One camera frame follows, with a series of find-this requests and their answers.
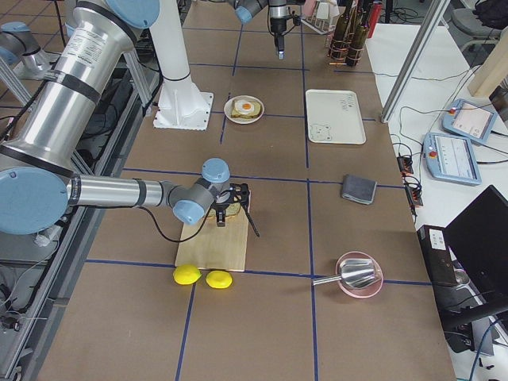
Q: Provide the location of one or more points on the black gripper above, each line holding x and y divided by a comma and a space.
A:
278, 26
221, 217

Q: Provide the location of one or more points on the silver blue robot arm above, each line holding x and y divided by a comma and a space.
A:
38, 183
246, 10

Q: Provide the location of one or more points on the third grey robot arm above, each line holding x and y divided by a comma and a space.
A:
19, 46

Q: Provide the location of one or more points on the cream bear serving tray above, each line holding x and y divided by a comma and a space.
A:
334, 117

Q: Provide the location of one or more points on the wooden cutting board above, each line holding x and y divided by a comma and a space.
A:
222, 248

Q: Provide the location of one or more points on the dark glass wine bottle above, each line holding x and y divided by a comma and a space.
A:
359, 37
340, 32

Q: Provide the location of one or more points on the bread slice with egg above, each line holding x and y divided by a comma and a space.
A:
245, 108

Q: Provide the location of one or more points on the yellow lemon half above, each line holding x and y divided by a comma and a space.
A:
219, 279

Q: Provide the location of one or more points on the white round plate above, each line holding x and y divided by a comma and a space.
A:
228, 106

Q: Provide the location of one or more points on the folded grey cloth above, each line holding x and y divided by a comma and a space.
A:
358, 189

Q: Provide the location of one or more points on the metal scoop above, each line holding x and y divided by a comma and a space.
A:
354, 273

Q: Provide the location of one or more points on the pink bowl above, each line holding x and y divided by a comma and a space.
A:
366, 292

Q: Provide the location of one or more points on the orange electronics board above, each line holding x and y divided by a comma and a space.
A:
405, 164

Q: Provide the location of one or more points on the blue teach pendant far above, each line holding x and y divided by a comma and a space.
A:
469, 120

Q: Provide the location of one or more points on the blue teach pendant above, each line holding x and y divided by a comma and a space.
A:
469, 120
451, 158

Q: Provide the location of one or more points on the blue teach pendant near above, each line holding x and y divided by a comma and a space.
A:
451, 158

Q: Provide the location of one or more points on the black computer box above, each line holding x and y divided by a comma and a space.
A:
438, 258

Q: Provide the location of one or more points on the black laptop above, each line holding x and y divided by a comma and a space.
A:
478, 239

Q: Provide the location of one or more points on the white wire dish rack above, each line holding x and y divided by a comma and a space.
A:
320, 15

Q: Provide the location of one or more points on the copper wire bottle rack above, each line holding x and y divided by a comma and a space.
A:
346, 52

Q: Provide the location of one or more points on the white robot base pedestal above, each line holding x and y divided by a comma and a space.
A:
181, 104

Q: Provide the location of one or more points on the aluminium frame post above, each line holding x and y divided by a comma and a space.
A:
431, 21

